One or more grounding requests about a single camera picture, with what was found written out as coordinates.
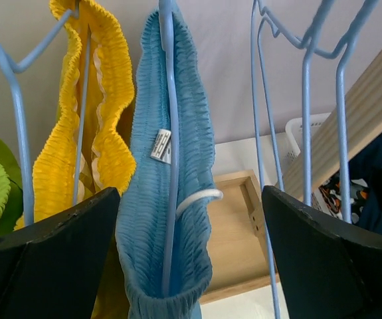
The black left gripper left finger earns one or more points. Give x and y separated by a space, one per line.
52 268

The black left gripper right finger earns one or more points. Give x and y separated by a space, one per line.
328 268

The orange camouflage patterned shorts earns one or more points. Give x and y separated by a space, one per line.
359 193

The light blue shorts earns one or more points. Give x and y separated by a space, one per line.
142 217

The blue hanger of camouflage shorts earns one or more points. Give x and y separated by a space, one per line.
346 44

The blue hanger of navy shorts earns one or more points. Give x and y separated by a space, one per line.
309 42

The blue hanger of light shorts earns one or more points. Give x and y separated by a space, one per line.
167 43

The yellow shorts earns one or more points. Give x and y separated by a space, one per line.
106 160

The blue hanger of yellow shorts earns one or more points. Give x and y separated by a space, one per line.
81 118

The blue hanger of green shorts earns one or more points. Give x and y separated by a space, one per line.
10 69

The white plastic basket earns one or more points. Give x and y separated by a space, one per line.
293 130

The wooden clothes rack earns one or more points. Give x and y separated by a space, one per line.
236 246

